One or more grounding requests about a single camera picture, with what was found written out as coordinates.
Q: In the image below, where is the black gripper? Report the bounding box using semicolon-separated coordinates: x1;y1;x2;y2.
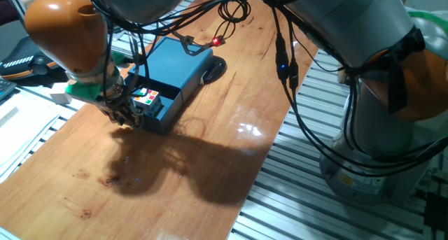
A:
99;89;145;129

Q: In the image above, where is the blue-grey sliding drawer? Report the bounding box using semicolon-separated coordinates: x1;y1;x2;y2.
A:
124;73;183;135

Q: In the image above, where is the forearm in dark sleeve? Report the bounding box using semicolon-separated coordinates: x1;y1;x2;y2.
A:
0;0;22;27

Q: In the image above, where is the blue-grey drawer case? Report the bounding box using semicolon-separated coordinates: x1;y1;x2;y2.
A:
127;36;214;103

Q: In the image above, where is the white Rubik's cube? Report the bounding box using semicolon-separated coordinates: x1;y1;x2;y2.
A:
132;87;164;118

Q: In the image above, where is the medium wooden block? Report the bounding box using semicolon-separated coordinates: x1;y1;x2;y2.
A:
50;82;73;105

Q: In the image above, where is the glossy wooden board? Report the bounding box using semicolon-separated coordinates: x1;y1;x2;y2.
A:
0;0;333;240

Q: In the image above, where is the black oval plastic base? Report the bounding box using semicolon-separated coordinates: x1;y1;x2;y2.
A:
202;56;228;85

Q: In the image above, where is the white paper stack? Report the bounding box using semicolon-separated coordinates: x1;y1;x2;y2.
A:
0;92;62;183

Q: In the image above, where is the flat wooden strip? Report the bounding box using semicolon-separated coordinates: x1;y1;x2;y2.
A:
0;106;20;128

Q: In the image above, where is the black and orange teach pendant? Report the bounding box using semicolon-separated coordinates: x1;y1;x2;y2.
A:
0;35;61;80

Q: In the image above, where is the black keyboard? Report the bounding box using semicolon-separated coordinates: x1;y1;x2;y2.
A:
0;78;18;101

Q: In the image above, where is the slanted grey metal bar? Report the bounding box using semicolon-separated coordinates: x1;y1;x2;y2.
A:
2;0;26;16

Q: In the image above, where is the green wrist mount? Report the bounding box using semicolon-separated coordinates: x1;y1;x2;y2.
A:
64;50;126;101

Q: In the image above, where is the black wrist cable bundle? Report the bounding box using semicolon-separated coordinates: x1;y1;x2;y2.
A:
85;0;277;104

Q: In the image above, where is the black cable with blue light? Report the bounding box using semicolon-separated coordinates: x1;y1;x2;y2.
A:
269;5;448;178

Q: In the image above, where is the black cable with inline plug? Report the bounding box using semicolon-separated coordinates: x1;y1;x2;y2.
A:
285;19;448;171

